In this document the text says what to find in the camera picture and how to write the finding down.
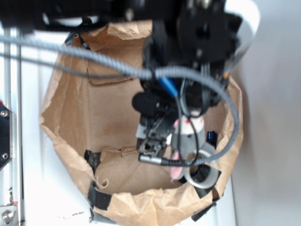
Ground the silver metal ring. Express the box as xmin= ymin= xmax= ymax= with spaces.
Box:
xmin=184 ymin=142 xmax=218 ymax=189

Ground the brown paper bag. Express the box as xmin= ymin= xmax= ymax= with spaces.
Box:
xmin=39 ymin=20 xmax=244 ymax=226

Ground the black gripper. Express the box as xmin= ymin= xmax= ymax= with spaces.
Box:
xmin=131 ymin=70 xmax=224 ymax=163

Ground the gray plush bunny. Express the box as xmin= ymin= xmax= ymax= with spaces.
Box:
xmin=169 ymin=111 xmax=206 ymax=181

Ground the dark navy rope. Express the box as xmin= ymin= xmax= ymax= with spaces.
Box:
xmin=178 ymin=130 xmax=217 ymax=184

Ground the gray braided cable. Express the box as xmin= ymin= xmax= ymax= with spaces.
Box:
xmin=0 ymin=35 xmax=240 ymax=167

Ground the aluminum frame rail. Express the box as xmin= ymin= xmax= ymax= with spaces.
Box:
xmin=0 ymin=42 xmax=25 ymax=226

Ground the thin gray cable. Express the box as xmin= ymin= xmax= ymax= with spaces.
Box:
xmin=0 ymin=53 xmax=132 ymax=80

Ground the black metal bracket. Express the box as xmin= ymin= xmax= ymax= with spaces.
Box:
xmin=0 ymin=100 xmax=12 ymax=170

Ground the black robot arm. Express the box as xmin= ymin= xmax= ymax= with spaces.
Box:
xmin=0 ymin=0 xmax=242 ymax=167

